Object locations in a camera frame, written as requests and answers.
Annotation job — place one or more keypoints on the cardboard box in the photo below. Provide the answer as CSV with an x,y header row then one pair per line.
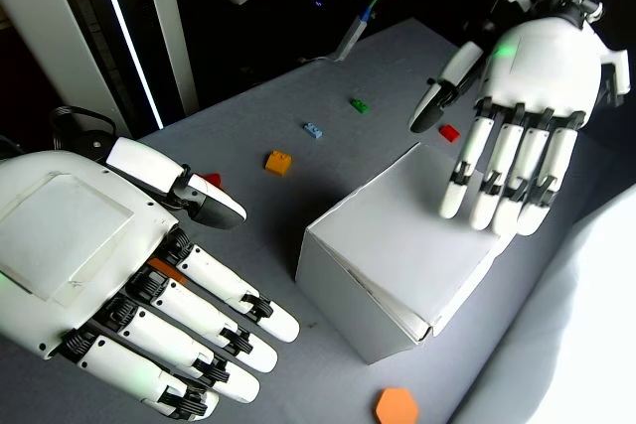
x,y
397,245

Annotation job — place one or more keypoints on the orange hexagon block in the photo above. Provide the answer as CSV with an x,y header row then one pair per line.
x,y
166,269
396,406

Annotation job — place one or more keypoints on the red star block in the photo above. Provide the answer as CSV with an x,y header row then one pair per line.
x,y
212,179

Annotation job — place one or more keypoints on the white light strip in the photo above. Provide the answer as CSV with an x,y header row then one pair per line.
x,y
126,37

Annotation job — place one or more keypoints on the orange toy brick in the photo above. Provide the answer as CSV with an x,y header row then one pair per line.
x,y
278,164

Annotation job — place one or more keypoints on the blue toy brick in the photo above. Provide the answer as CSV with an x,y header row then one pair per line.
x,y
313,130

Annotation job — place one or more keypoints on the grey table cloth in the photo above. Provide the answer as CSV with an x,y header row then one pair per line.
x,y
323,379

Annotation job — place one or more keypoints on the green toy brick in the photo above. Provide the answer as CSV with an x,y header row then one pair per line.
x,y
361,105

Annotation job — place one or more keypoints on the red toy brick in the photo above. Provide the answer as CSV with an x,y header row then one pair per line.
x,y
448,133

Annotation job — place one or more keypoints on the white backdrop sheet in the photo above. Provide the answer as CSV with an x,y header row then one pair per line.
x,y
571,320

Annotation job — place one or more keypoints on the wide white frame post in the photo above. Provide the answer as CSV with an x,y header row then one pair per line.
x,y
54,46

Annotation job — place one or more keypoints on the narrow white frame post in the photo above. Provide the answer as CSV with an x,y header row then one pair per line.
x,y
171,22

